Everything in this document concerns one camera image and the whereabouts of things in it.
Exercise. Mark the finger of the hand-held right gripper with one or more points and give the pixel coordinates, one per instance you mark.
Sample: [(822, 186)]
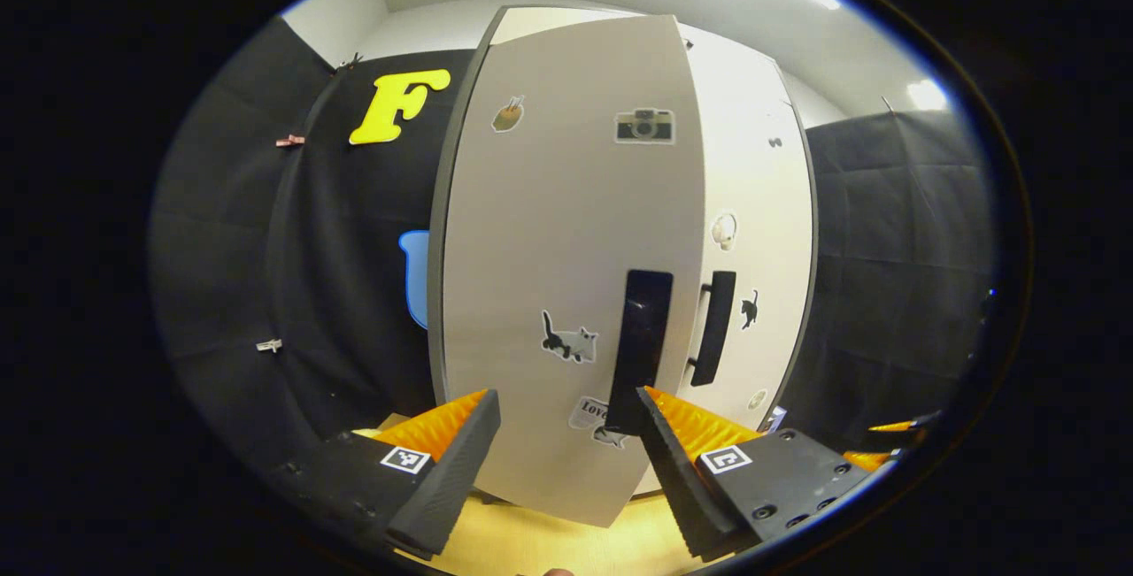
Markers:
[(863, 459), (898, 425)]

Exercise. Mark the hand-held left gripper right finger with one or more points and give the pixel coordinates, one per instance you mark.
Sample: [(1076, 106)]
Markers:
[(677, 487)]

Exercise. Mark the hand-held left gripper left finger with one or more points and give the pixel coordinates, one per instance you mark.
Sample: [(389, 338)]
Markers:
[(451, 487)]

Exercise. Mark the white grey shoe cabinet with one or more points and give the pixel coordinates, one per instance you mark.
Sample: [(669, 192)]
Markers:
[(435, 275)]

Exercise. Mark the white cabinet door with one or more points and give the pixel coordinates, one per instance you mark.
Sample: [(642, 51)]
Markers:
[(752, 178), (549, 231)]

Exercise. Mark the black backdrop cloth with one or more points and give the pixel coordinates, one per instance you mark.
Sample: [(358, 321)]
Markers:
[(903, 231), (248, 249)]

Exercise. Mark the silver cloth clip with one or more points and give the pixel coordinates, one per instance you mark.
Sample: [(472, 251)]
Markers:
[(269, 345)]

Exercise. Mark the small ceiling light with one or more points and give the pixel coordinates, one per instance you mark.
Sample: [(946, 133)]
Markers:
[(927, 96)]

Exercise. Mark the pink cloth clip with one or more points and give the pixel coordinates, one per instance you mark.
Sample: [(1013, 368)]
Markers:
[(289, 141)]

